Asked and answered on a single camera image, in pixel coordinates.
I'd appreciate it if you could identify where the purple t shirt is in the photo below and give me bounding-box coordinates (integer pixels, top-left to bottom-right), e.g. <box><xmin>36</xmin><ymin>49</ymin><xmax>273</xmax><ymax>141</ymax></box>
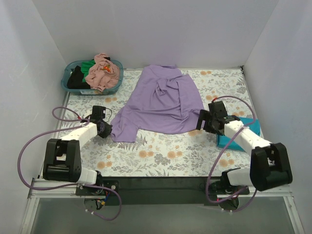
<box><xmin>111</xmin><ymin>65</ymin><xmax>204</xmax><ymax>142</ymax></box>

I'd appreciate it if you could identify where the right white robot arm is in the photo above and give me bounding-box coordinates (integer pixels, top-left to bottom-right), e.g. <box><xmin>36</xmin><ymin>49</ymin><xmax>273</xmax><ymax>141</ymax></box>
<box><xmin>196</xmin><ymin>101</ymin><xmax>293</xmax><ymax>194</ymax></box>

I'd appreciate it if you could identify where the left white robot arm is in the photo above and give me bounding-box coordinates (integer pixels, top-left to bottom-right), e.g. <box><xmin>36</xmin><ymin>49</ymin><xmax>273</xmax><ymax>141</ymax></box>
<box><xmin>43</xmin><ymin>106</ymin><xmax>112</xmax><ymax>195</ymax></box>

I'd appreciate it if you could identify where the folded teal t shirt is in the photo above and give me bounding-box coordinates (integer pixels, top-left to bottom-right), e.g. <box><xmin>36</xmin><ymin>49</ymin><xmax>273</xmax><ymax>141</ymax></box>
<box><xmin>216</xmin><ymin>117</ymin><xmax>261</xmax><ymax>151</ymax></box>

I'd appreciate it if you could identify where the black shirt in basket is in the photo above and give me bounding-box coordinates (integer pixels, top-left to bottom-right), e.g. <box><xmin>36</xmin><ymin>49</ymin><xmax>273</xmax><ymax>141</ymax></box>
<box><xmin>67</xmin><ymin>66</ymin><xmax>91</xmax><ymax>89</ymax></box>

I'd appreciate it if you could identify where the pink crumpled shirt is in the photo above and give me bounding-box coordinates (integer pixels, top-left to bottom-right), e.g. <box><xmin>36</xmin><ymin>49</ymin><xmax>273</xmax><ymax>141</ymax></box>
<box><xmin>85</xmin><ymin>54</ymin><xmax>120</xmax><ymax>92</ymax></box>

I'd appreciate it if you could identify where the green shirt in basket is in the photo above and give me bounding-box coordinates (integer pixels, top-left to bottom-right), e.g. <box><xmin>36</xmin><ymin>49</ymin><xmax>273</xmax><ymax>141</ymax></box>
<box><xmin>80</xmin><ymin>60</ymin><xmax>95</xmax><ymax>82</ymax></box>

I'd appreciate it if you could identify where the teal plastic laundry basket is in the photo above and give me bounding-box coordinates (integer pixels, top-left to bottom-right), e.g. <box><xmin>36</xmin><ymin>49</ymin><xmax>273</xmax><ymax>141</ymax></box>
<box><xmin>60</xmin><ymin>60</ymin><xmax>123</xmax><ymax>96</ymax></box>

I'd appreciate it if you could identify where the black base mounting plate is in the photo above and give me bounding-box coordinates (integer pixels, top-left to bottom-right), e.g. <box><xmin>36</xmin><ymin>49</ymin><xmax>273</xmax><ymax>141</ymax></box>
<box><xmin>75</xmin><ymin>176</ymin><xmax>243</xmax><ymax>206</ymax></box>

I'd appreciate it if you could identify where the aluminium frame rail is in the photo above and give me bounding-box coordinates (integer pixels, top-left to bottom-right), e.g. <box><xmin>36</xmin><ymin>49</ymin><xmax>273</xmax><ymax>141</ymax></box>
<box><xmin>20</xmin><ymin>175</ymin><xmax>304</xmax><ymax>234</ymax></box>

